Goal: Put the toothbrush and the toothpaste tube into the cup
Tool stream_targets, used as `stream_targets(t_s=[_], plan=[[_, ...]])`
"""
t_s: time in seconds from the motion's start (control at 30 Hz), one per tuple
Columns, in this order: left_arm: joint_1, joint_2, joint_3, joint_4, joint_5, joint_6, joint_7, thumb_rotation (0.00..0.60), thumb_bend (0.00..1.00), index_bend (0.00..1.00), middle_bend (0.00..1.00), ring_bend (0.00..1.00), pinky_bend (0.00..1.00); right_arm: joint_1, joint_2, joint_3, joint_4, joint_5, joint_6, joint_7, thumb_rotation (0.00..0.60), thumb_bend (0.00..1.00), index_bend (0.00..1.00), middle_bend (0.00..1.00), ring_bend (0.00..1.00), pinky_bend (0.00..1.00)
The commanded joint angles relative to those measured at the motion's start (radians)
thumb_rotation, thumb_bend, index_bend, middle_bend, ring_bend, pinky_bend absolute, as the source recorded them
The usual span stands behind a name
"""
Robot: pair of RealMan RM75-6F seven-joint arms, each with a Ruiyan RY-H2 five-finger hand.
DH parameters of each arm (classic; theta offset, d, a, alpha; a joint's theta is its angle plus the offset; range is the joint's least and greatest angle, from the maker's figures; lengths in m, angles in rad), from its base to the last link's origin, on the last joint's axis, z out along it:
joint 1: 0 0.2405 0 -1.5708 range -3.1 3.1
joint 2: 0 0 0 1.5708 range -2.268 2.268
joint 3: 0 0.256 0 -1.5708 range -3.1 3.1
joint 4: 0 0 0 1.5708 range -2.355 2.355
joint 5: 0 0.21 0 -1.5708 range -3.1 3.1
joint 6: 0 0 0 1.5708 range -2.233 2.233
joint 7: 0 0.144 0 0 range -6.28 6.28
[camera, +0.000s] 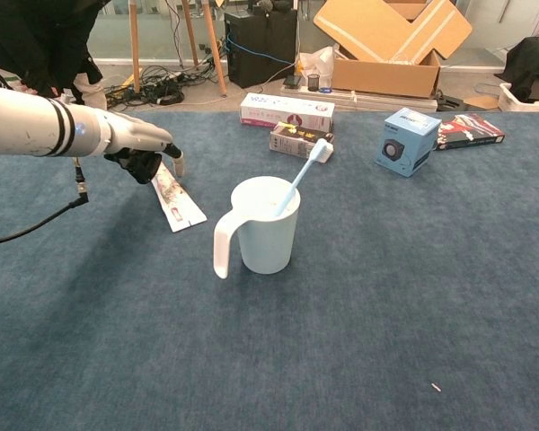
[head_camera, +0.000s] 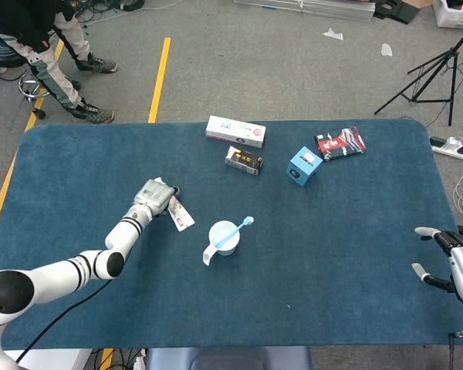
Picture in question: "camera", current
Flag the long white aluminium rails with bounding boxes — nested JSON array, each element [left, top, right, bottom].
[[280, 84, 439, 113]]

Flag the white plastic bag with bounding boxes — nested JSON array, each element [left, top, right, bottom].
[[296, 45, 336, 89]]

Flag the person in black jacket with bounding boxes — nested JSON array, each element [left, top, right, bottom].
[[0, 0, 113, 111]]

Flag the open cardboard box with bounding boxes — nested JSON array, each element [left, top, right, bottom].
[[313, 0, 473, 99]]

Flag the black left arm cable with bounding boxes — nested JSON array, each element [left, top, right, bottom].
[[0, 156, 91, 248]]

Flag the white pink long box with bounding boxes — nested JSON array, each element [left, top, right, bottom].
[[239, 92, 336, 134]]

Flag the light blue cup white handle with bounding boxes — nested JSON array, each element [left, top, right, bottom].
[[213, 175, 303, 280]]

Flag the flat red black box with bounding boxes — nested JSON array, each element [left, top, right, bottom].
[[433, 113, 507, 152]]

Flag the blue cube speaker box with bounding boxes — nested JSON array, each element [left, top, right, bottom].
[[375, 107, 443, 179]]

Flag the light blue toothbrush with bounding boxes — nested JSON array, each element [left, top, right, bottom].
[[274, 137, 335, 218]]

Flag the wooden tripod easel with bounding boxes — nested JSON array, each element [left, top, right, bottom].
[[129, 0, 228, 98]]

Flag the white storage bin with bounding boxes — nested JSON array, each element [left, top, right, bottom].
[[497, 82, 539, 113]]

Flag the white toothpaste tube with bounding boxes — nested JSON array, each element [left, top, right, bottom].
[[150, 161, 208, 233]]

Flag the black metal bracket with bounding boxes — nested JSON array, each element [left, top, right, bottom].
[[435, 89, 468, 112]]

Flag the black computer tower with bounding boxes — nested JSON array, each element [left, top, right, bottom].
[[224, 8, 298, 90]]

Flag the blue network cable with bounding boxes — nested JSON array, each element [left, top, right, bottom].
[[226, 34, 296, 68]]

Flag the small black silver box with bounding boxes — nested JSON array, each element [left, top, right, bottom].
[[269, 121, 335, 164]]

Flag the blue table mat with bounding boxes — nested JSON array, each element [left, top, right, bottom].
[[0, 109, 539, 431]]

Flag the black cloth covered object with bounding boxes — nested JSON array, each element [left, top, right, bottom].
[[506, 36, 539, 102]]

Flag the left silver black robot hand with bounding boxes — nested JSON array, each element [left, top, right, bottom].
[[102, 110, 186, 185]]

